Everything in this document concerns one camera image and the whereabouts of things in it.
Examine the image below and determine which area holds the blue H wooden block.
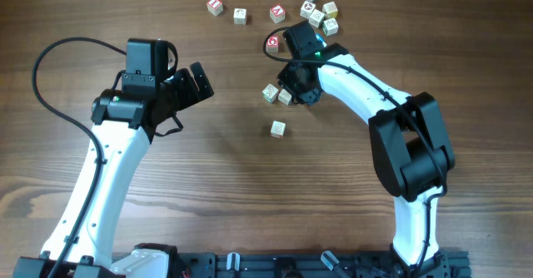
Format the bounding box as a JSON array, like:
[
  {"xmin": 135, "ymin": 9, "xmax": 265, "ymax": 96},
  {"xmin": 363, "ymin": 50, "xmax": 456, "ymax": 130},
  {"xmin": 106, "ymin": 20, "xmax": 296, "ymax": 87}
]
[{"xmin": 277, "ymin": 89, "xmax": 292, "ymax": 105}]

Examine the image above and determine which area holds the green Z wooden block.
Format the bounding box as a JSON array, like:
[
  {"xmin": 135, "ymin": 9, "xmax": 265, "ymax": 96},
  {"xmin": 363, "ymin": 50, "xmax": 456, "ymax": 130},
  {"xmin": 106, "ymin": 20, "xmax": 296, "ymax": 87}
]
[{"xmin": 262, "ymin": 84, "xmax": 279, "ymax": 103}]

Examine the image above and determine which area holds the wooden block red side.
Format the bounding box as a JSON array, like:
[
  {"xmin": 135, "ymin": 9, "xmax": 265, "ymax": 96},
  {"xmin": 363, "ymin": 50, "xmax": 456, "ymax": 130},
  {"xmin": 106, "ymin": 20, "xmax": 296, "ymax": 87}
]
[{"xmin": 270, "ymin": 121, "xmax": 286, "ymax": 138}]

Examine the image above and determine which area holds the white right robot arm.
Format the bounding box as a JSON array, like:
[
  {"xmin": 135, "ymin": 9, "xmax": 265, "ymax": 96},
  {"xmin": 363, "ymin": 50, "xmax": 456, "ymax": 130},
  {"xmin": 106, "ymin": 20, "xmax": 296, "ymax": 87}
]
[{"xmin": 278, "ymin": 43, "xmax": 455, "ymax": 272}]

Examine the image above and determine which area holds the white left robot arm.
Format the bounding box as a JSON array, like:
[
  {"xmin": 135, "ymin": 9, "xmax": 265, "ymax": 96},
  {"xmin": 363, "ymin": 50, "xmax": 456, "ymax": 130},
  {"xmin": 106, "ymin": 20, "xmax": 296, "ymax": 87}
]
[{"xmin": 13, "ymin": 62, "xmax": 214, "ymax": 277}]

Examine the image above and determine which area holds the light blue P block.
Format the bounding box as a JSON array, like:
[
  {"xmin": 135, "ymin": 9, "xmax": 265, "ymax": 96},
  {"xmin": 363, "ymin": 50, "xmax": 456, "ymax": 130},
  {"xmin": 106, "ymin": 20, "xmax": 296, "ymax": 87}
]
[{"xmin": 316, "ymin": 33, "xmax": 327, "ymax": 47}]

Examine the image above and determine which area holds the red O letter block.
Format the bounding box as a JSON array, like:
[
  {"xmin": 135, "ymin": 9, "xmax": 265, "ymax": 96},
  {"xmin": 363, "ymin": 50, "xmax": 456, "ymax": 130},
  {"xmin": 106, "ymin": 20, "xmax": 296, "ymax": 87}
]
[{"xmin": 266, "ymin": 35, "xmax": 279, "ymax": 52}]

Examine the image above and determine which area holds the wooden block number 8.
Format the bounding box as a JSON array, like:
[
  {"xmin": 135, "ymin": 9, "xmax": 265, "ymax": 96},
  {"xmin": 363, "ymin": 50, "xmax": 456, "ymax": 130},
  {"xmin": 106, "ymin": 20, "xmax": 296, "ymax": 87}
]
[{"xmin": 322, "ymin": 18, "xmax": 339, "ymax": 36}]

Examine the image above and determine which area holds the wooden block green side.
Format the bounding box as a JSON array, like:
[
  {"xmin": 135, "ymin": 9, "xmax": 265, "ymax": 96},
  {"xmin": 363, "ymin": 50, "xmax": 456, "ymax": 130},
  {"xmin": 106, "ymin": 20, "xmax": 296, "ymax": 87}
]
[{"xmin": 308, "ymin": 9, "xmax": 326, "ymax": 28}]

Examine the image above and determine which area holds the red A letter block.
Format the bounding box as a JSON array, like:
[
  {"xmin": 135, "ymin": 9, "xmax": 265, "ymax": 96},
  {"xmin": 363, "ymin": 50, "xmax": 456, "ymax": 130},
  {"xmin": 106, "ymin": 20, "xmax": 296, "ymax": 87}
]
[{"xmin": 270, "ymin": 5, "xmax": 286, "ymax": 23}]

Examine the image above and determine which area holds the wooden block ladybug picture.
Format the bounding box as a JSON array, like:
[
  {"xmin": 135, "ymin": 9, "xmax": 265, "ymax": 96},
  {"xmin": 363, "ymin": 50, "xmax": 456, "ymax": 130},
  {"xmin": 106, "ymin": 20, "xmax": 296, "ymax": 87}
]
[{"xmin": 300, "ymin": 1, "xmax": 316, "ymax": 19}]

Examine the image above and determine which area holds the yellow-sided wooden block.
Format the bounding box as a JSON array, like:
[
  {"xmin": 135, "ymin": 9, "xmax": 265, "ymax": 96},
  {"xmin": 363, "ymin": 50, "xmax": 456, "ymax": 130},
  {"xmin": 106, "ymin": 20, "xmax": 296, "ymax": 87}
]
[{"xmin": 322, "ymin": 2, "xmax": 339, "ymax": 19}]

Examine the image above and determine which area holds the wooden block number 2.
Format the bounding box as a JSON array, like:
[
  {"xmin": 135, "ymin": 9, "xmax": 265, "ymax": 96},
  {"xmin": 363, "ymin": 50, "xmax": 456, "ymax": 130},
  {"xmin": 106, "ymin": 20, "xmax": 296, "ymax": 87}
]
[{"xmin": 233, "ymin": 7, "xmax": 247, "ymax": 25}]

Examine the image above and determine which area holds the red I letter block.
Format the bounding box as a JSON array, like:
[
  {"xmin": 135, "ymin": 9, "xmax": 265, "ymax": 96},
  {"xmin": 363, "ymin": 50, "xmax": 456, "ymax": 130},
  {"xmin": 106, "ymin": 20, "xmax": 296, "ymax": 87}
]
[{"xmin": 207, "ymin": 0, "xmax": 223, "ymax": 16}]

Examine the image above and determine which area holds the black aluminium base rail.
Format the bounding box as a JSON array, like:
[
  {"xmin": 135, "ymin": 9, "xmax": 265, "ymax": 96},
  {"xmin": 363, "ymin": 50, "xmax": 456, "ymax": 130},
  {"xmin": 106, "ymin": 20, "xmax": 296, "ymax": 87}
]
[{"xmin": 178, "ymin": 251, "xmax": 472, "ymax": 278}]

